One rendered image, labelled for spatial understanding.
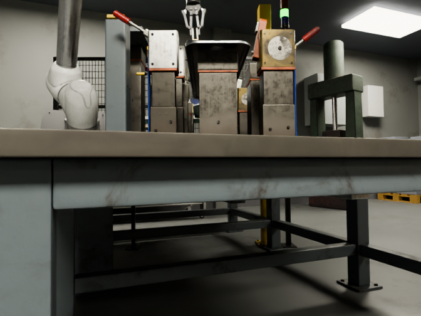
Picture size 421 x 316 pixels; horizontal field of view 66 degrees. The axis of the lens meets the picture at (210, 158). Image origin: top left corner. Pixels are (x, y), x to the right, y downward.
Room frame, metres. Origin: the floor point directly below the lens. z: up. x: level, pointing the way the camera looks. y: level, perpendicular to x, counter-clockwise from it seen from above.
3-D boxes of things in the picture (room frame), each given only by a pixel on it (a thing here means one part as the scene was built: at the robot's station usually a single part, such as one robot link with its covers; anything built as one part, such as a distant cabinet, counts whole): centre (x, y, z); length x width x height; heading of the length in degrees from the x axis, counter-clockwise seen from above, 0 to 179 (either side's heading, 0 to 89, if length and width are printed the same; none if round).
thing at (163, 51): (1.00, 0.16, 0.88); 0.12 x 0.07 x 0.36; 91
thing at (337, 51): (5.06, -1.97, 1.30); 0.86 x 0.68 x 2.59; 19
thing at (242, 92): (1.66, -0.20, 0.87); 0.12 x 0.07 x 0.35; 91
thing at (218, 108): (0.96, -0.02, 0.84); 0.12 x 0.05 x 0.29; 91
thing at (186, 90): (1.35, 0.10, 0.85); 0.04 x 0.03 x 0.29; 1
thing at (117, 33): (1.10, 0.31, 0.92); 0.08 x 0.08 x 0.44; 1
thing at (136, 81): (1.36, 0.32, 0.92); 0.10 x 0.08 x 0.45; 1
